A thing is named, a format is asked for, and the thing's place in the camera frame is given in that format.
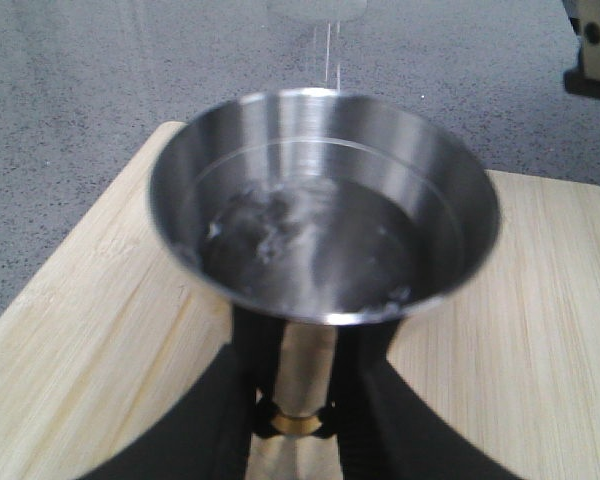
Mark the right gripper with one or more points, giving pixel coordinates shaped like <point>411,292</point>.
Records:
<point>584,78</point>

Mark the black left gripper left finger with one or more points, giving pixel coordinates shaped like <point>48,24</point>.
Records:
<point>207,434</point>

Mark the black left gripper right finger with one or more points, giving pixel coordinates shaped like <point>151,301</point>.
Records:
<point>383,429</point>

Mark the steel double jigger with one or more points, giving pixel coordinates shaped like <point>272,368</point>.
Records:
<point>323,210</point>

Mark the light wooden cutting board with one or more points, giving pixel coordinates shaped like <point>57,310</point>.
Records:
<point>111,332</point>

